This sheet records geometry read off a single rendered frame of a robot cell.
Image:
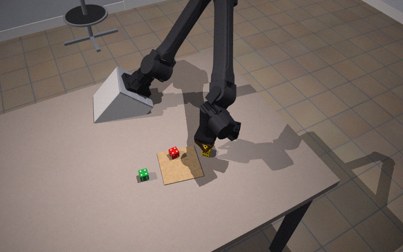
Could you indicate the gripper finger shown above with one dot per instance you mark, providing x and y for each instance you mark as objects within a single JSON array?
[{"x": 208, "y": 146}]

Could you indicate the red dice with white pips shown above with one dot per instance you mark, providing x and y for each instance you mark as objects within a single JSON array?
[{"x": 173, "y": 152}]

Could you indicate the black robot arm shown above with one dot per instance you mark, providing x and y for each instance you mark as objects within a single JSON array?
[{"x": 222, "y": 90}]

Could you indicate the yellow dice with black pips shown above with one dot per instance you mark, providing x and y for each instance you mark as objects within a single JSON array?
[{"x": 206, "y": 154}]

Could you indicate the tan mat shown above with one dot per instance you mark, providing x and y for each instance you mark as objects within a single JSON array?
[{"x": 182, "y": 168}]

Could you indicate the green dice with white pips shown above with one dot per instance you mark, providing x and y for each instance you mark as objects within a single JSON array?
[{"x": 143, "y": 174}]

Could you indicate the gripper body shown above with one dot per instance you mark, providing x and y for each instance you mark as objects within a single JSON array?
[{"x": 200, "y": 135}]

